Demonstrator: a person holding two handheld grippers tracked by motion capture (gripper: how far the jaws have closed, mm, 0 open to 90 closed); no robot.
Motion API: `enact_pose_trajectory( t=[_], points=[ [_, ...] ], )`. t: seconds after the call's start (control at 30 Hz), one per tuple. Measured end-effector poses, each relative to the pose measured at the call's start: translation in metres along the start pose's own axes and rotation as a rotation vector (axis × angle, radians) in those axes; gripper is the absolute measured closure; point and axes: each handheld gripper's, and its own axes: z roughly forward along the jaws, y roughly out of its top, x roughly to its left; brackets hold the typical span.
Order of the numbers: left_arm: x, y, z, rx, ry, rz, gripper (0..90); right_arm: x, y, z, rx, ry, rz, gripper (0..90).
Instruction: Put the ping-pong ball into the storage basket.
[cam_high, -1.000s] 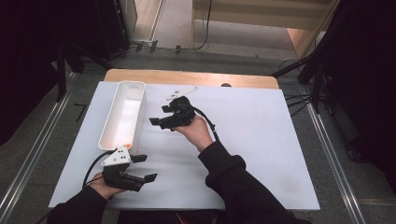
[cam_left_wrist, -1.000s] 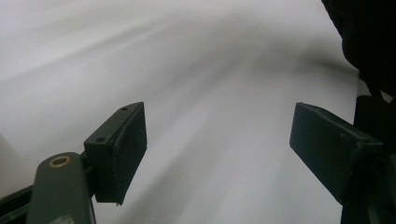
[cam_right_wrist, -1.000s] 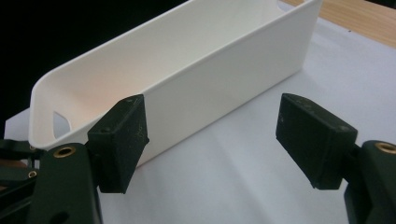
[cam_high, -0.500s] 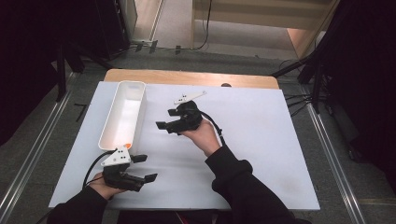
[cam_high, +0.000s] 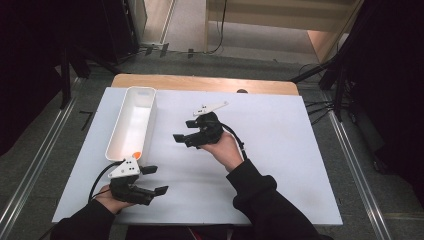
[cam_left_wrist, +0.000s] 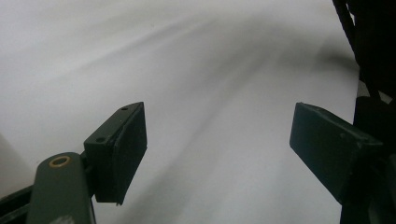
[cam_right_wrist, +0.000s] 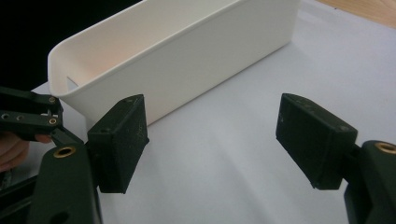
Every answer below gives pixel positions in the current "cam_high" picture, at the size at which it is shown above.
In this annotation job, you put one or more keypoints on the black metal stand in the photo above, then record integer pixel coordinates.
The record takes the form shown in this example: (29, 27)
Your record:
(339, 86)
(65, 76)

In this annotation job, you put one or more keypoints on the person's right hand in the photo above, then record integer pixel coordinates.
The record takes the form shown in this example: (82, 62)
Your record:
(228, 151)

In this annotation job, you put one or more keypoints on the dark cabinet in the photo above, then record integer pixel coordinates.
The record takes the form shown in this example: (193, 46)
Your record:
(116, 26)

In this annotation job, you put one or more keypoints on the wooden table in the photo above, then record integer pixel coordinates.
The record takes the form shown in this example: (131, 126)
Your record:
(200, 83)

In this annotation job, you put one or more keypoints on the metal floor rail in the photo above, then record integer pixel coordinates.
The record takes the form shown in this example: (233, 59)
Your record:
(360, 176)
(36, 166)

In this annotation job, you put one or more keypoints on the light wooden furniture frame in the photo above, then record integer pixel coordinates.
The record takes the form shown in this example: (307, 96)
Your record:
(266, 18)

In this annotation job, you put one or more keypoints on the dark round table grommet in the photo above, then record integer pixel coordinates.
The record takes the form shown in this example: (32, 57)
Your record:
(242, 91)

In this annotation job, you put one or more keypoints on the person's left hand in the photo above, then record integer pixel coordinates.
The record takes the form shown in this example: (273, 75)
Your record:
(110, 203)

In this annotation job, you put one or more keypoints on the white board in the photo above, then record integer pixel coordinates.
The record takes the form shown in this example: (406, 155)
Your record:
(273, 133)

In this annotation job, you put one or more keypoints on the black curtain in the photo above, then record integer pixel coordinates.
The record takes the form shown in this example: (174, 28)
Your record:
(26, 66)
(393, 83)

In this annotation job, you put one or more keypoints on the white plastic bin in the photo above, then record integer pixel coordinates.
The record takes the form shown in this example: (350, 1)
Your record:
(131, 126)

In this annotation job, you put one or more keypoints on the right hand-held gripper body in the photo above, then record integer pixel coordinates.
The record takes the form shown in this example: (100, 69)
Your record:
(210, 130)

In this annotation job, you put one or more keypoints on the orange ball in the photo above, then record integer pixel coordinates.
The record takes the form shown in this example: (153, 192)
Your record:
(136, 155)

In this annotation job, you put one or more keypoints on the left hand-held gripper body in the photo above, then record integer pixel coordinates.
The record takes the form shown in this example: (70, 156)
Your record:
(126, 192)

